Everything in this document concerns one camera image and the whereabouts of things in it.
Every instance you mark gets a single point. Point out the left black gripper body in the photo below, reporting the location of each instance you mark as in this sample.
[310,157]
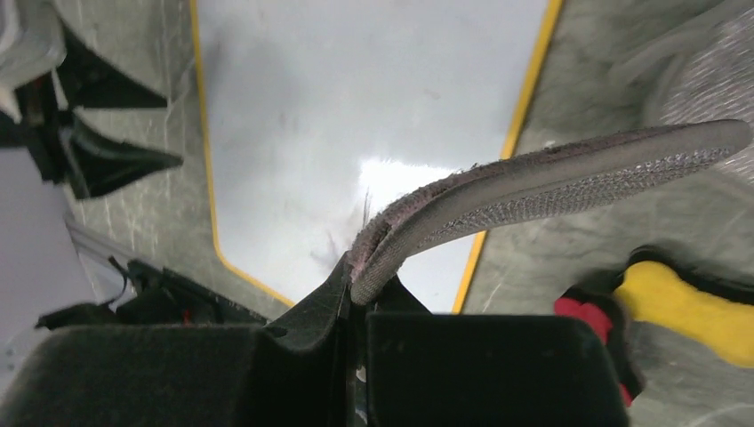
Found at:
[44,130]

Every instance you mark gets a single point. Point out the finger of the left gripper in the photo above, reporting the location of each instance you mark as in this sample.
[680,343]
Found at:
[89,81]
[98,166]

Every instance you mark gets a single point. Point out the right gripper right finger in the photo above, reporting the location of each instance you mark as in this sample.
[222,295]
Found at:
[426,369]

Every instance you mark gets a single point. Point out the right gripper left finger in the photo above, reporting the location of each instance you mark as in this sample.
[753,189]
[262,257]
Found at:
[290,372]

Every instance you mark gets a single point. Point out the yellow framed whiteboard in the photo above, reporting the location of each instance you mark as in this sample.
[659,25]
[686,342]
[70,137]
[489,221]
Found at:
[317,114]

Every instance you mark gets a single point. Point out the yellow bone shaped eraser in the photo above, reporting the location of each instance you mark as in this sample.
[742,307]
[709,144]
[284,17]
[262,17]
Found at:
[709,312]

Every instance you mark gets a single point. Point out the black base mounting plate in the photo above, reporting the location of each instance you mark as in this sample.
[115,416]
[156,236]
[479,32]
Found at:
[153,297]

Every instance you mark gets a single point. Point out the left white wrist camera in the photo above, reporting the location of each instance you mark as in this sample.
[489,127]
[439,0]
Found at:
[31,45]

